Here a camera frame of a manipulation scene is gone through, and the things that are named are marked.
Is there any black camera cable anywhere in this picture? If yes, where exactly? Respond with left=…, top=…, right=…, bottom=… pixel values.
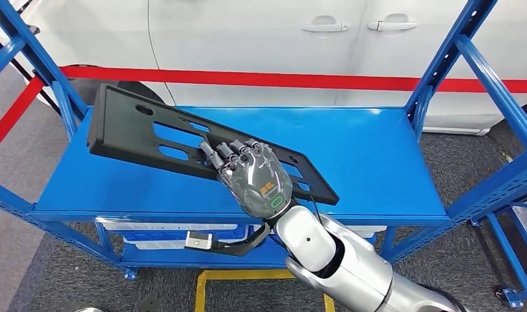
left=309, top=196, right=324, bottom=225

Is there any white car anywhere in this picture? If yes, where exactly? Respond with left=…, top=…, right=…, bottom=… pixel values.
left=13, top=0, right=527, bottom=137

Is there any blue metal shelf rack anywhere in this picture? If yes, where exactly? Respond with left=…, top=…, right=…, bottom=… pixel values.
left=0, top=0, right=527, bottom=281

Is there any blue plastic bin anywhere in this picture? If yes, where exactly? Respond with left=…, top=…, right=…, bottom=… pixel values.
left=122, top=228, right=249, bottom=243

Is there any black plastic panel part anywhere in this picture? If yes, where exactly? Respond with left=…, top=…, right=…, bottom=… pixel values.
left=86, top=83, right=341, bottom=206

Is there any thin black rod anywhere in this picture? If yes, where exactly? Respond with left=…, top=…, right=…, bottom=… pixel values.
left=0, top=29, right=62, bottom=116

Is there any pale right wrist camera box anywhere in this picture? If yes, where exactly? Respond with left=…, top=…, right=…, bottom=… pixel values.
left=185, top=231, right=213, bottom=251

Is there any black flat robot fitting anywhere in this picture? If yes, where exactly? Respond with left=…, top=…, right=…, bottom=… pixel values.
left=139, top=294, right=162, bottom=312

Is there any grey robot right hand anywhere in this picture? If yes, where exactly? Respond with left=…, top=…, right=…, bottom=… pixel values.
left=198, top=138, right=295, bottom=220

